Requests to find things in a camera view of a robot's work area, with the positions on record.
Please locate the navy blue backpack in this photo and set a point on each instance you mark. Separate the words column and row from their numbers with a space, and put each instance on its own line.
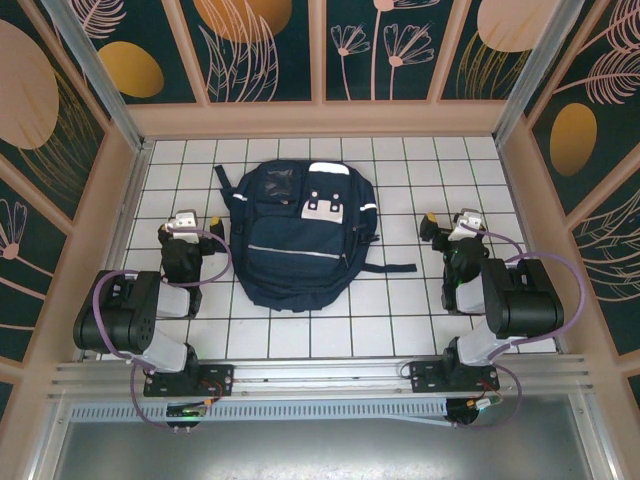
column 295, row 250

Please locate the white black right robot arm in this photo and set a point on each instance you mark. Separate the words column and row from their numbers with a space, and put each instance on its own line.
column 525, row 300

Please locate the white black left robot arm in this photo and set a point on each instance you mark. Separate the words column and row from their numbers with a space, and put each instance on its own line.
column 115, row 310

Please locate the small green-lit circuit board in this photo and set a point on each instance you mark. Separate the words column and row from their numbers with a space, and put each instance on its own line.
column 475, row 406
column 187, row 412

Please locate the brushed metal sheet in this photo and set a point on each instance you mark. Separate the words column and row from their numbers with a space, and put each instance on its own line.
column 320, row 450

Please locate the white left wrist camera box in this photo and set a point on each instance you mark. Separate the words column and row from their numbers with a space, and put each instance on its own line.
column 185, row 225

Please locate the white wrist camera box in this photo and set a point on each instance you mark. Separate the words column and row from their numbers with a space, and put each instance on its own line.
column 185, row 225
column 465, row 222

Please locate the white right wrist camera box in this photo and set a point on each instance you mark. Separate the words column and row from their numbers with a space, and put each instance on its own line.
column 465, row 222

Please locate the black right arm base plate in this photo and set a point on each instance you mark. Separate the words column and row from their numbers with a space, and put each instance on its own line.
column 425, row 375

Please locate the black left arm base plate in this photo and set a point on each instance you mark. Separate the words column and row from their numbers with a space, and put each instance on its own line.
column 220, row 375

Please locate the wall panel, single pink flower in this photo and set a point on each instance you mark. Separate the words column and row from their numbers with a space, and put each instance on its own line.
column 30, row 260

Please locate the wall panel with fern lines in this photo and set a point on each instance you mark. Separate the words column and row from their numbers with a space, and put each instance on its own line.
column 615, row 275

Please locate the wall panel, pale circle, stems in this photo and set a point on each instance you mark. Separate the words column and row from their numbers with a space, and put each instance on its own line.
column 465, row 75

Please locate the wall panel with pink flowers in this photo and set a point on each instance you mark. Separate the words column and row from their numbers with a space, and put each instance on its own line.
column 365, row 80

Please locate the wall panel with yellow oval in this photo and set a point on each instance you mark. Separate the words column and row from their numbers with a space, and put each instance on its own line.
column 170, row 60

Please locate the long aluminium mounting rail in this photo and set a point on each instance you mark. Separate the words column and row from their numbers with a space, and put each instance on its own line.
column 320, row 372

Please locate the aluminium corner post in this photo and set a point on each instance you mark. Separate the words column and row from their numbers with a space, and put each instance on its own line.
column 99, row 70
column 530, row 70

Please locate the wall panel, large pale circle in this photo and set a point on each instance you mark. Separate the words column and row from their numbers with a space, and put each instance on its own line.
column 30, row 110

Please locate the wall panel, orange circle, leaves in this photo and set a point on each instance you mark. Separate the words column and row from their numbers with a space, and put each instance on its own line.
column 295, row 60

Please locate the wall panel, yellow oval, ferns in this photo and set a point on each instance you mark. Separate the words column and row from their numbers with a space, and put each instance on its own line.
column 615, row 125

